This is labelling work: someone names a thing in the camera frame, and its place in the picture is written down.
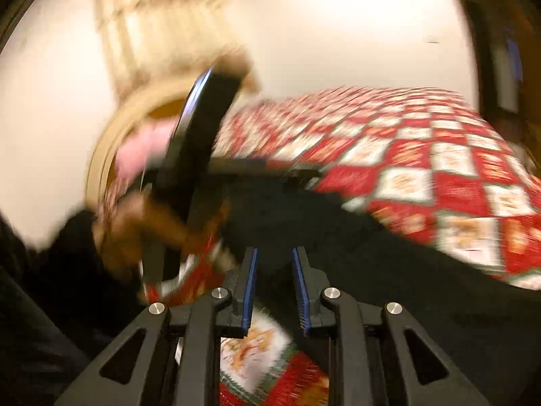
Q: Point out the black pants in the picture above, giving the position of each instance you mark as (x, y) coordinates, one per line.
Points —
(401, 283)

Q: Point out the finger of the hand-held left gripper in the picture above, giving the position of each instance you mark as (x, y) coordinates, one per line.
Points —
(262, 170)

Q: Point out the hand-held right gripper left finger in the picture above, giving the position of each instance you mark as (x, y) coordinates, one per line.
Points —
(251, 287)

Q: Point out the red checkered printed bedspread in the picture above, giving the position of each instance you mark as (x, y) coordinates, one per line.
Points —
(422, 169)

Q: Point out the person's left hand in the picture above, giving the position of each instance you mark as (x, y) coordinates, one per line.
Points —
(126, 228)

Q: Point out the pink cloth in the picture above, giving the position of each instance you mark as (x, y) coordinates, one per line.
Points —
(143, 143)

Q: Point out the cream wooden headboard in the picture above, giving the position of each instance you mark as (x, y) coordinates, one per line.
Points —
(126, 114)

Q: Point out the beige patterned curtain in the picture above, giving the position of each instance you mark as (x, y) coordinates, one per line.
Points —
(148, 29)

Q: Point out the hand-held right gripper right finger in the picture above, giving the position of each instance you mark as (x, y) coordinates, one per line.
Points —
(302, 292)

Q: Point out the person's left forearm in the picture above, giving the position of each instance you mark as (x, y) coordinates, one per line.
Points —
(46, 262)

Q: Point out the wooden door frame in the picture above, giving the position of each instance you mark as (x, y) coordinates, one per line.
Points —
(477, 50)

